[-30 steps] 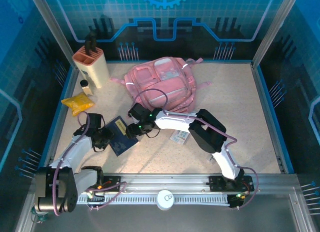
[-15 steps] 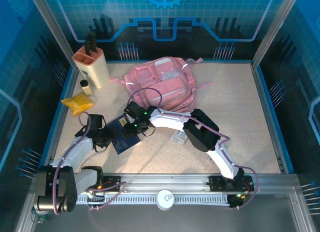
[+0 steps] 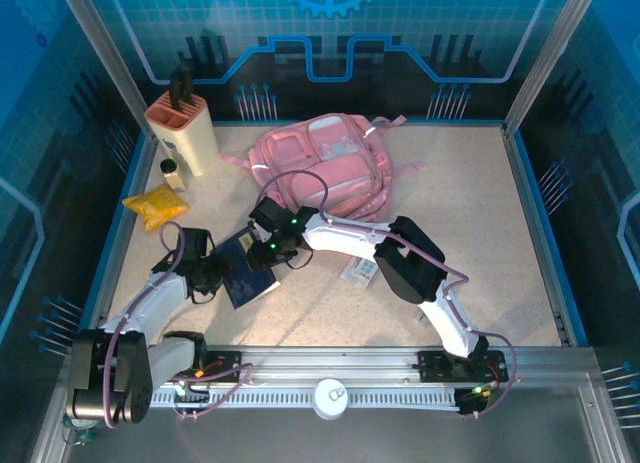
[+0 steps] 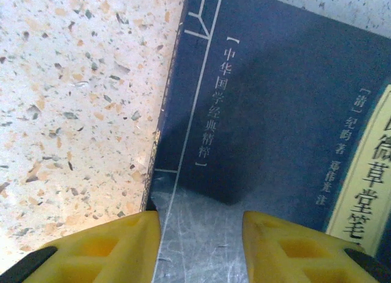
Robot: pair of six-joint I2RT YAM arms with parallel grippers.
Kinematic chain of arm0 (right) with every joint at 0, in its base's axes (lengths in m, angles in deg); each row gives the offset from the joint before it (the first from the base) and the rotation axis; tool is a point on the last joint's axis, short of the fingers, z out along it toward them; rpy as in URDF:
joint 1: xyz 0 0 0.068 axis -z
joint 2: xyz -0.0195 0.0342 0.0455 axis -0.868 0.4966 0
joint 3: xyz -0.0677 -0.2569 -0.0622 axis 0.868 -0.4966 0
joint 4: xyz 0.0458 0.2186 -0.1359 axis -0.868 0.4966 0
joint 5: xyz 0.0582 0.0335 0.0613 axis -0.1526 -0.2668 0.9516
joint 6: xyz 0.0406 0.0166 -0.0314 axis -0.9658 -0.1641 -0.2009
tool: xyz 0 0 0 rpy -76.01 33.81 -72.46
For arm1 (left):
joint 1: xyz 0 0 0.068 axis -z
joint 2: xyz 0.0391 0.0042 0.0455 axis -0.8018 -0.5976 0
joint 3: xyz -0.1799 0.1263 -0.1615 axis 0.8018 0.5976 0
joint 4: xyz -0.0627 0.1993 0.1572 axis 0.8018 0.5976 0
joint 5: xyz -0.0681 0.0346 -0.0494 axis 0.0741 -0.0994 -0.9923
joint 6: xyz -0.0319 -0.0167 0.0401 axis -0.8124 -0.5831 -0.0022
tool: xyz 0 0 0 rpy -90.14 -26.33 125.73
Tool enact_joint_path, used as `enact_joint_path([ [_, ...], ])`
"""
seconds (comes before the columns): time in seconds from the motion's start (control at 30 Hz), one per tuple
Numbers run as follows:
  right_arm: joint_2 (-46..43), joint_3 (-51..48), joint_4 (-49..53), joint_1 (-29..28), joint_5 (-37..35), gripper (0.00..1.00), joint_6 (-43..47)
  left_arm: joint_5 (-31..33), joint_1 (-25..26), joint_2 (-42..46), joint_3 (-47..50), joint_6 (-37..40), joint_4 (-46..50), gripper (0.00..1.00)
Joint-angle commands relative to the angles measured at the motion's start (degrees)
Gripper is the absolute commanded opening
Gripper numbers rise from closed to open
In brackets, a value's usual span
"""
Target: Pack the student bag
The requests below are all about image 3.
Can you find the dark blue notebook yellow label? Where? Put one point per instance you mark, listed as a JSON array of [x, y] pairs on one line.
[[245, 285]]

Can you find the pink student backpack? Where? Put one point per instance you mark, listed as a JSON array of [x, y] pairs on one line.
[[325, 178]]

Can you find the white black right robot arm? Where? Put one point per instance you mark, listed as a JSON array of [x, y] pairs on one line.
[[410, 268]]

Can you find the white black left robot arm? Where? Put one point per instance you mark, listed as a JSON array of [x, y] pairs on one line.
[[110, 378]]

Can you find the yellow snack bag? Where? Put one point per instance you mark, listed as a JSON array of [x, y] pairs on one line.
[[155, 205]]

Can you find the small bottle black cap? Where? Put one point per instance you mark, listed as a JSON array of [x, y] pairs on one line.
[[174, 178]]

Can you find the beige orange knife block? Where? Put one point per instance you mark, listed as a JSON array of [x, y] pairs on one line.
[[190, 138]]

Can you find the green alarm clock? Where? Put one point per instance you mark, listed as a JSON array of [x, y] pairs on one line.
[[80, 435]]

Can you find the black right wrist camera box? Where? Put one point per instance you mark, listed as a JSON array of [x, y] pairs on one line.
[[267, 213]]

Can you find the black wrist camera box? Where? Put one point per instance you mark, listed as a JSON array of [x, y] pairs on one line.
[[267, 213], [195, 243]]

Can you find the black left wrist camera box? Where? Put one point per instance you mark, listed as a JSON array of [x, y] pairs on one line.
[[195, 243]]

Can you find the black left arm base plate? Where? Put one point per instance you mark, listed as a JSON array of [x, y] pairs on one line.
[[225, 365]]

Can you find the aluminium mounting rail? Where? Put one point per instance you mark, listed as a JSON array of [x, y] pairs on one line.
[[325, 363]]

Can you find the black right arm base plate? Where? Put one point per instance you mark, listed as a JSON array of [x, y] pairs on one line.
[[432, 365]]

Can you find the aluminium frame post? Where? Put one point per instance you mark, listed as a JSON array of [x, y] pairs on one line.
[[547, 63], [111, 63]]

